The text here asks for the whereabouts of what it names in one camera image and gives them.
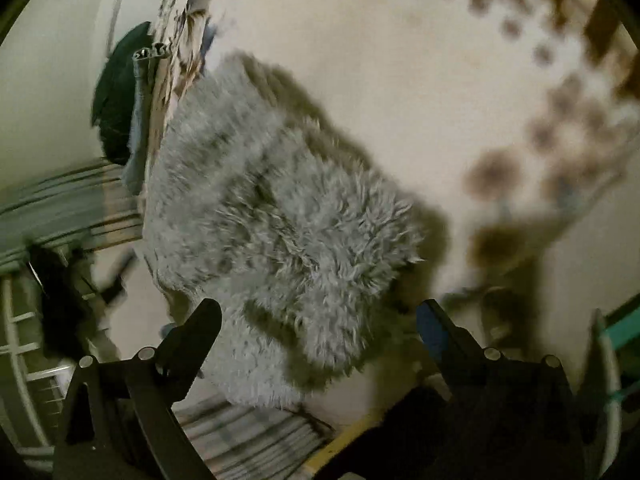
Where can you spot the brown checkered bed sheet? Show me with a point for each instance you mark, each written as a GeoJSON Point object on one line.
{"type": "Point", "coordinates": [595, 15]}

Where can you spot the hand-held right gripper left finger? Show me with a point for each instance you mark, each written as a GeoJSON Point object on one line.
{"type": "Point", "coordinates": [195, 330]}

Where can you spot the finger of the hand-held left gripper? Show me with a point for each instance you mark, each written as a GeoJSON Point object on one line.
{"type": "Point", "coordinates": [116, 280]}

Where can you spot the folded blue jeans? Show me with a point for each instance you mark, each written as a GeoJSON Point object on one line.
{"type": "Point", "coordinates": [137, 125]}

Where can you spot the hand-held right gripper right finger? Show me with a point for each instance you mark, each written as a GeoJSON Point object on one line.
{"type": "Point", "coordinates": [435, 332]}

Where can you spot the grey fluffy blanket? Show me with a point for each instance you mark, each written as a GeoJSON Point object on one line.
{"type": "Point", "coordinates": [280, 230]}

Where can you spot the dark green duvet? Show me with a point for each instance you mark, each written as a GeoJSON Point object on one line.
{"type": "Point", "coordinates": [120, 100]}

